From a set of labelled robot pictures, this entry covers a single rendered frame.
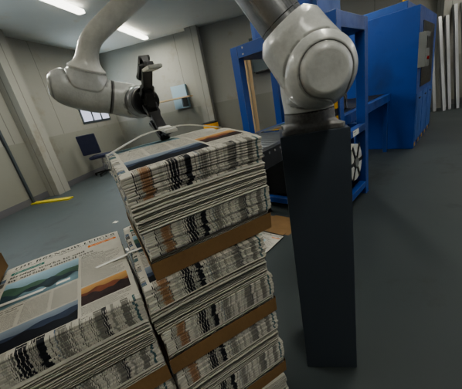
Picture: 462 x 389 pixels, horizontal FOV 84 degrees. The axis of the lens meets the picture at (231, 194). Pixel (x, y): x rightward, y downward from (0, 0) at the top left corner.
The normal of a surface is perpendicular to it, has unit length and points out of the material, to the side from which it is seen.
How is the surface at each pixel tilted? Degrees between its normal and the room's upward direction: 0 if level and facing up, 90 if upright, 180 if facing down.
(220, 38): 90
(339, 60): 97
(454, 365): 0
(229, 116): 90
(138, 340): 90
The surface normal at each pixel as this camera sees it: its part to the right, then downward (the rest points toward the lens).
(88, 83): 0.51, 0.33
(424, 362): -0.18, -0.92
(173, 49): -0.15, 0.37
